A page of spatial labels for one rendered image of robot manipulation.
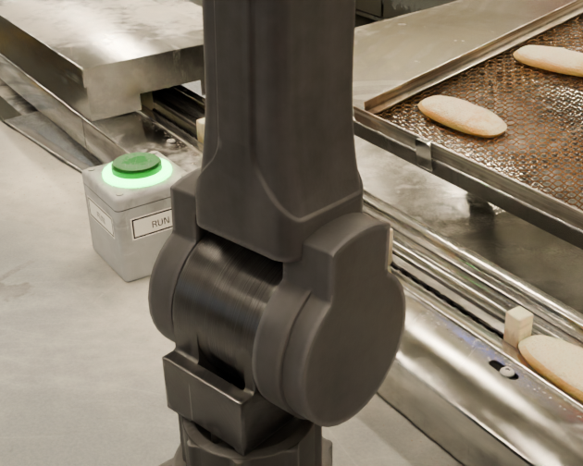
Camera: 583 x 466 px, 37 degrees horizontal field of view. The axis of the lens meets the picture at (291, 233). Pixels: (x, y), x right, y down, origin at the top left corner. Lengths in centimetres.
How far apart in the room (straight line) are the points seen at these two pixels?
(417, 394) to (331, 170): 20
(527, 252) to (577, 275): 5
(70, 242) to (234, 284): 40
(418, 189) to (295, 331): 49
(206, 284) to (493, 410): 19
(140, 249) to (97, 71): 27
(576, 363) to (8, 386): 37
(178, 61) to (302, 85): 60
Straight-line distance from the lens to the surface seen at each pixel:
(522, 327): 58
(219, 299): 40
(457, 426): 52
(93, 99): 91
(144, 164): 70
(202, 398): 42
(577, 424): 51
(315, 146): 36
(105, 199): 69
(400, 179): 86
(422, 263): 66
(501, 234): 77
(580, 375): 55
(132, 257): 69
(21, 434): 58
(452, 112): 79
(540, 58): 88
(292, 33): 34
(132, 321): 66
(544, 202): 67
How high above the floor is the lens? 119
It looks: 29 degrees down
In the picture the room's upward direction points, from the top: 1 degrees counter-clockwise
